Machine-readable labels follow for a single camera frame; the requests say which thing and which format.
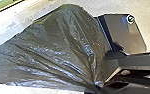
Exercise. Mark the base bolt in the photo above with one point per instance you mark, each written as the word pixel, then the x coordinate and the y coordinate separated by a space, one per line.
pixel 130 19

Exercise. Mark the black trash bag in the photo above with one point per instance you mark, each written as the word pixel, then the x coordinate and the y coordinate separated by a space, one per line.
pixel 47 53

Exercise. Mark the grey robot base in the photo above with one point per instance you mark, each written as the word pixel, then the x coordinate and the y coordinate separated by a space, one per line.
pixel 124 33

